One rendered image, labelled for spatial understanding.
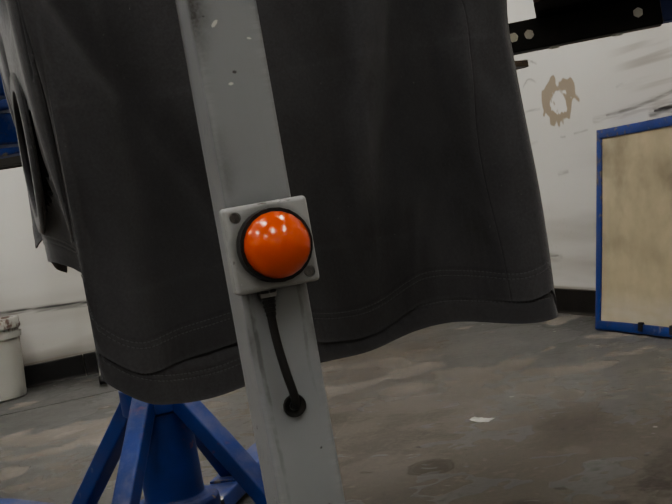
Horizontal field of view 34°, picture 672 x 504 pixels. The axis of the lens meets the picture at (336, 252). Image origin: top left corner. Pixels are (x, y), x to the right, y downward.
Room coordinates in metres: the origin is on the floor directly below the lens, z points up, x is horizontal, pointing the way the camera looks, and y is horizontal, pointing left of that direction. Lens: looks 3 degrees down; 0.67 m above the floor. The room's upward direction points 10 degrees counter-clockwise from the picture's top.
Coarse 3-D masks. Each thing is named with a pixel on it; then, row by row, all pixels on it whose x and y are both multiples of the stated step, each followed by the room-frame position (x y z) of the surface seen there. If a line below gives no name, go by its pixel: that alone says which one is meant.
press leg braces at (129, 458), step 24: (120, 408) 2.28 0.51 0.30; (144, 408) 2.12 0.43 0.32; (192, 408) 2.13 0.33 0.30; (120, 432) 2.29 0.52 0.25; (144, 432) 2.09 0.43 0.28; (216, 432) 2.10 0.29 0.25; (96, 456) 2.36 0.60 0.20; (120, 456) 2.37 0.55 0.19; (144, 456) 2.07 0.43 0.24; (216, 456) 2.09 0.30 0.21; (240, 456) 2.07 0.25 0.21; (96, 480) 2.38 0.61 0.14; (120, 480) 2.01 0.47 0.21; (216, 480) 2.52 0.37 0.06; (240, 480) 2.05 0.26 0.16
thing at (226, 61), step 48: (192, 0) 0.62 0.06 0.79; (240, 0) 0.63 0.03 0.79; (192, 48) 0.63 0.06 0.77; (240, 48) 0.63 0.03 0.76; (240, 96) 0.62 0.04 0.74; (240, 144) 0.62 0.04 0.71; (240, 192) 0.62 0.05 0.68; (288, 192) 0.63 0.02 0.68; (240, 288) 0.61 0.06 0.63; (288, 288) 0.63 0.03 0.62; (240, 336) 0.64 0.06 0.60; (288, 336) 0.63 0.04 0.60; (288, 432) 0.62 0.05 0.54; (288, 480) 0.62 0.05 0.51; (336, 480) 0.63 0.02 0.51
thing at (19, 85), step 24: (0, 0) 0.96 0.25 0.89; (0, 24) 0.99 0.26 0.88; (0, 48) 1.15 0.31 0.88; (0, 72) 1.29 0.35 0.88; (24, 96) 0.92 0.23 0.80; (24, 120) 0.90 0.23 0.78; (24, 144) 1.04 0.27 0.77; (24, 168) 1.04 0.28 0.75; (48, 168) 0.91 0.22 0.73; (48, 192) 0.93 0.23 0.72; (48, 216) 0.94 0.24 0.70; (48, 240) 0.96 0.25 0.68; (72, 264) 0.94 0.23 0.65
